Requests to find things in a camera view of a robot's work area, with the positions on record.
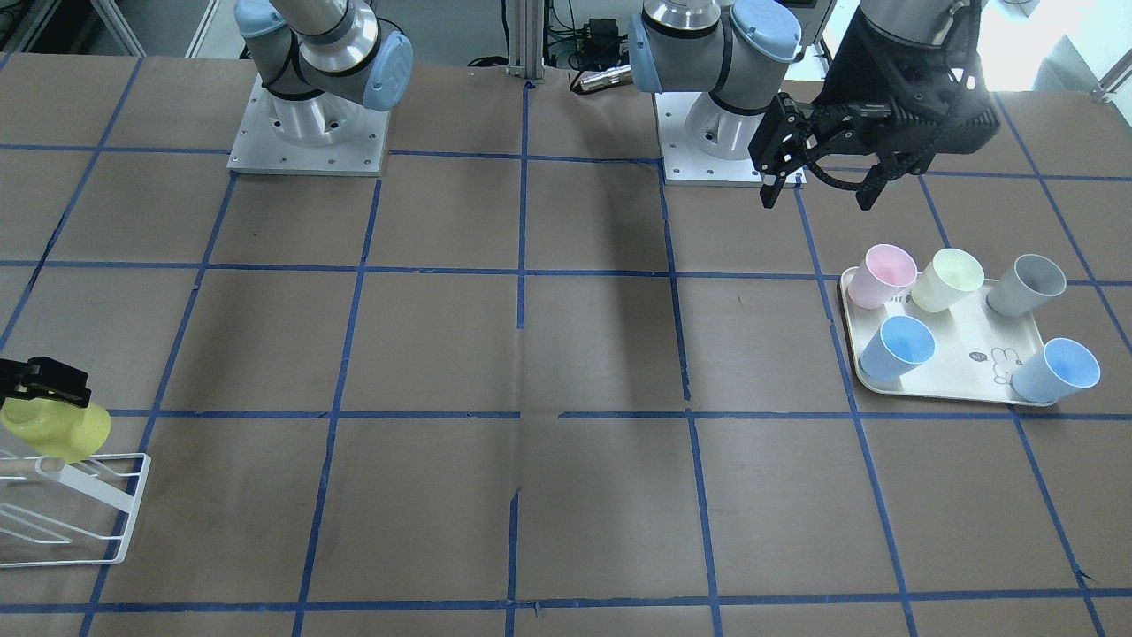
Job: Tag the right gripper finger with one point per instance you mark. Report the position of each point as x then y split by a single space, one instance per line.
45 378

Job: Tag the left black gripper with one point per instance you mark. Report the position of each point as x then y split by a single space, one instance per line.
856 72

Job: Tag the yellow plastic cup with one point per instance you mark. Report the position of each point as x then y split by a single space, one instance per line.
58 429

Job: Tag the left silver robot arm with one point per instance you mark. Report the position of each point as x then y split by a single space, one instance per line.
739 54

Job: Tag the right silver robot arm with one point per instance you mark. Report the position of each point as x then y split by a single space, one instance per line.
141 259

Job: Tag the pink cup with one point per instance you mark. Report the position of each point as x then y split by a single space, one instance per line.
885 271

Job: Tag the pale green cup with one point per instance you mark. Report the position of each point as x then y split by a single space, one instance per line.
951 275

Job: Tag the blue cup on tray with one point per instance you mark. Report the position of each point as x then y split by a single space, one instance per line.
900 344

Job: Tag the grey cup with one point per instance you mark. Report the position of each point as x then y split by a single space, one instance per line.
1030 282

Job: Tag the blue cup near tray edge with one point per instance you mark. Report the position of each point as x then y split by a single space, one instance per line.
1061 368

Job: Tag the white wire cup rack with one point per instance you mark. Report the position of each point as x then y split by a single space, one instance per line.
64 515

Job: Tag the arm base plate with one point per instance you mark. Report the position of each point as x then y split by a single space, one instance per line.
305 141
704 144

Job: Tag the aluminium frame post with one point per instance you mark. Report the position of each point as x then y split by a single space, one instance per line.
526 30

